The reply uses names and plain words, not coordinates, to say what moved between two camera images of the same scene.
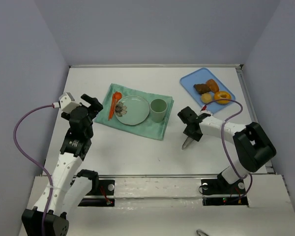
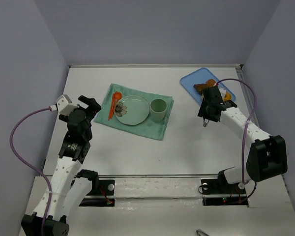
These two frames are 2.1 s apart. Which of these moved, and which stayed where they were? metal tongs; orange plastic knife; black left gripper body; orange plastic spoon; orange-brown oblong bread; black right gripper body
Moved: metal tongs; black right gripper body
Stayed: black left gripper body; orange-brown oblong bread; orange plastic spoon; orange plastic knife
